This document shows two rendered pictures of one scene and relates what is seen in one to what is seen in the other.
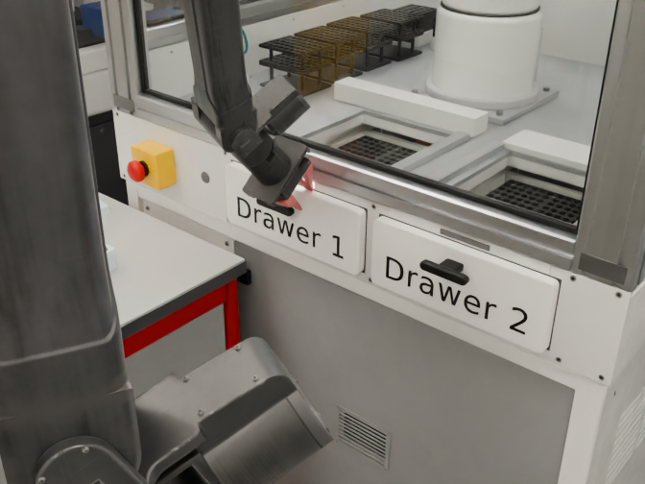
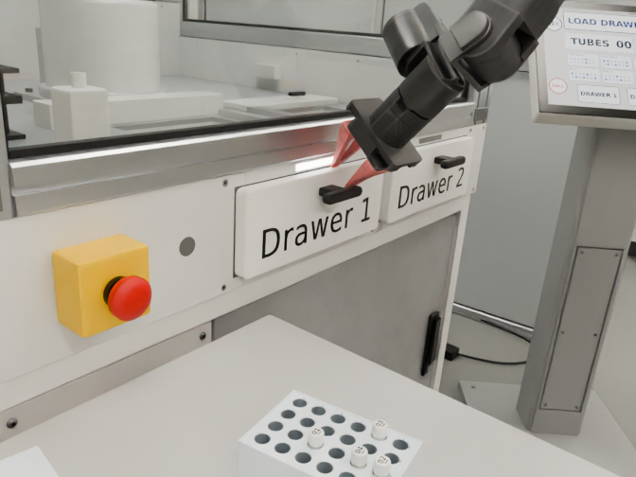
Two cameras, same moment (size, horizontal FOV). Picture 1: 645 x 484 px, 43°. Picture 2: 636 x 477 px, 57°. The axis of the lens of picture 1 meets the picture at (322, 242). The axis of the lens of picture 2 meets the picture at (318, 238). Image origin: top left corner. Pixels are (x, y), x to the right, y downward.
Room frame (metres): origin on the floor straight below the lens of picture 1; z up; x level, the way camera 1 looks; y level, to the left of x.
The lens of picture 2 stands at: (1.23, 0.80, 1.11)
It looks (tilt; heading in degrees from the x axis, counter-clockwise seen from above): 20 degrees down; 268
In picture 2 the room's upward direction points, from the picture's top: 4 degrees clockwise
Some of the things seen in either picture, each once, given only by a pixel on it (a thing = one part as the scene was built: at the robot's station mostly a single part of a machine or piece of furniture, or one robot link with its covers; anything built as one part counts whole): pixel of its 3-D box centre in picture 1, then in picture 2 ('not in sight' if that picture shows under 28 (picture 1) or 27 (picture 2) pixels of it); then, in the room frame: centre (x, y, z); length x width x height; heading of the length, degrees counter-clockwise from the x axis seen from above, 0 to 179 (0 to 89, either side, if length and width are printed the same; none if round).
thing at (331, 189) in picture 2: (279, 203); (335, 192); (1.18, 0.07, 0.91); 0.07 x 0.04 x 0.01; 50
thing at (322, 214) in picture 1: (291, 215); (317, 211); (1.20, 0.05, 0.87); 0.29 x 0.02 x 0.11; 50
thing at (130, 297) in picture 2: (137, 170); (127, 296); (1.37, 0.34, 0.88); 0.04 x 0.03 x 0.04; 50
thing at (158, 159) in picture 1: (152, 164); (105, 284); (1.40, 0.32, 0.88); 0.07 x 0.05 x 0.07; 50
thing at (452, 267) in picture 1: (448, 269); (447, 161); (0.98, -0.17, 0.91); 0.07 x 0.04 x 0.01; 50
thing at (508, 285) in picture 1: (457, 280); (430, 176); (1.00, -0.19, 0.87); 0.29 x 0.02 x 0.11; 50
